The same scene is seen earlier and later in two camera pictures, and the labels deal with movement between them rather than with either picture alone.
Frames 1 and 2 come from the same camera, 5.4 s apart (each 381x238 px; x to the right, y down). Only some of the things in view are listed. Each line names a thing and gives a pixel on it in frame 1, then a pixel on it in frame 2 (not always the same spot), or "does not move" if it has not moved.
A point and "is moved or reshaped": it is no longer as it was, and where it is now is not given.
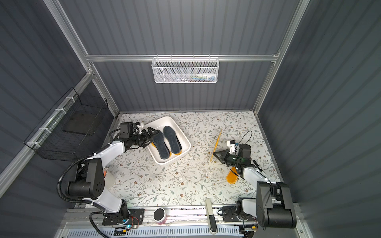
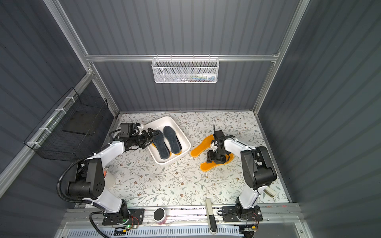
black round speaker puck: x=159 y=215 does not move
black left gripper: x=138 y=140 does not move
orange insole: x=231 y=177 -> x=207 y=165
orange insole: x=216 y=146 is moved or reshaped
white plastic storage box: x=158 y=124 does not move
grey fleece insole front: x=158 y=140 does not move
